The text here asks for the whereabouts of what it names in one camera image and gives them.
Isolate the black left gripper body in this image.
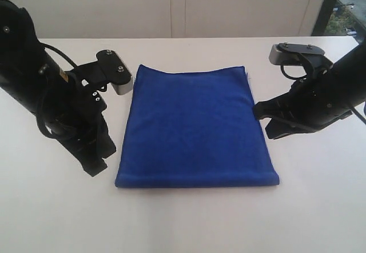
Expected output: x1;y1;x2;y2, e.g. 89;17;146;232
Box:
37;70;107;153

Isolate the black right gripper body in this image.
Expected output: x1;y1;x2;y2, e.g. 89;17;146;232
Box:
287;64;353;133

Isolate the blue towel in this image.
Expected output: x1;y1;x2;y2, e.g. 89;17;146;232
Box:
114;65;280;188

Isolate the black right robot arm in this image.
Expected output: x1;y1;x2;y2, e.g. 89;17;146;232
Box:
253;42;365;139

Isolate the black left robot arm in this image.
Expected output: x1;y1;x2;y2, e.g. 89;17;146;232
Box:
1;0;116;176

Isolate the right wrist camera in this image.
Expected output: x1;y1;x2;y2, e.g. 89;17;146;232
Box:
269;42;325;66

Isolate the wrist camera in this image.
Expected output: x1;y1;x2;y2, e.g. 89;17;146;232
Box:
269;42;325;66
77;49;134;96

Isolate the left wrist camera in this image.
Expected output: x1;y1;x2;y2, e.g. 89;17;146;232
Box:
77;49;134;96

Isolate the beige wall panel board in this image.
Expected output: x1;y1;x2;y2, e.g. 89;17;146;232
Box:
11;0;323;38

